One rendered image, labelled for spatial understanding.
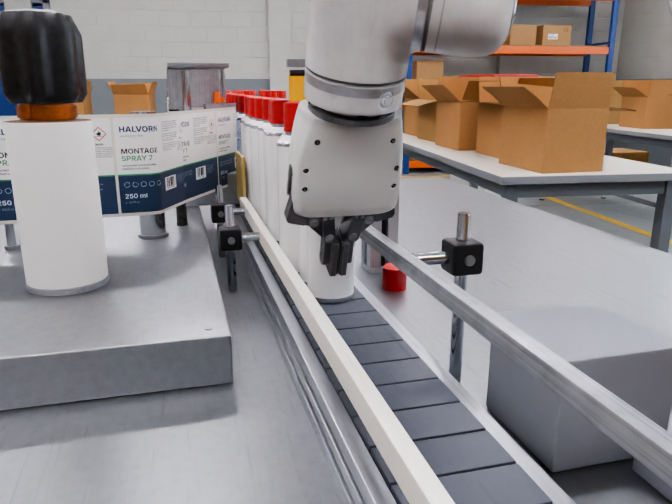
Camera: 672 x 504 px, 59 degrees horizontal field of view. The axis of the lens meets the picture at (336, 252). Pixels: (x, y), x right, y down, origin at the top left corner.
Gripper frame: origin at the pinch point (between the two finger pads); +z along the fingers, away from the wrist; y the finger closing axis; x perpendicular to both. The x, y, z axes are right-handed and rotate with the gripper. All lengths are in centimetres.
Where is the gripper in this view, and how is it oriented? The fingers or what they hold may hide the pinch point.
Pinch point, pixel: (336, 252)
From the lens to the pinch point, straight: 60.0
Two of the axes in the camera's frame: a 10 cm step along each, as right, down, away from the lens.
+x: 2.4, 5.7, -7.9
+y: -9.7, 0.7, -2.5
